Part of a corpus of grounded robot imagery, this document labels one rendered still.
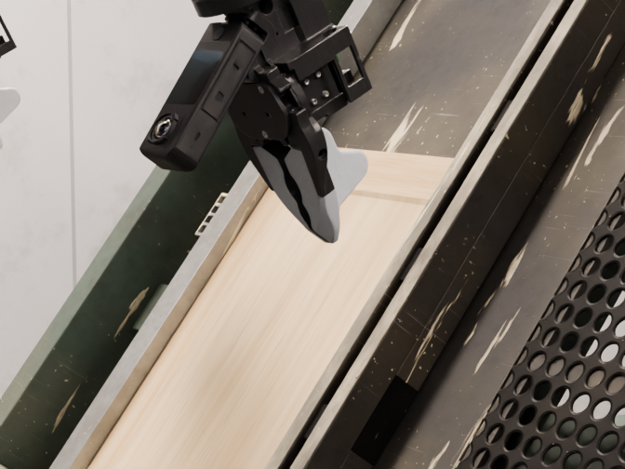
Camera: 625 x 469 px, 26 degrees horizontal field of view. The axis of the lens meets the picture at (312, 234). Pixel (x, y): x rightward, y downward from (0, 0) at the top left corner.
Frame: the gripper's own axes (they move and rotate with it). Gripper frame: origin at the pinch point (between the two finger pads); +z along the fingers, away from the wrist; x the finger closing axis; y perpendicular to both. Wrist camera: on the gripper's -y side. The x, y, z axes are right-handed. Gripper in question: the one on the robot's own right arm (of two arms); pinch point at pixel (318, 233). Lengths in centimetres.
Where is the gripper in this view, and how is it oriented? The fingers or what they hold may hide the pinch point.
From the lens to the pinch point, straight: 103.1
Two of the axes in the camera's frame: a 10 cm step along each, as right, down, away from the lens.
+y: 7.1, -5.2, 4.7
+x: -6.0, -1.0, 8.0
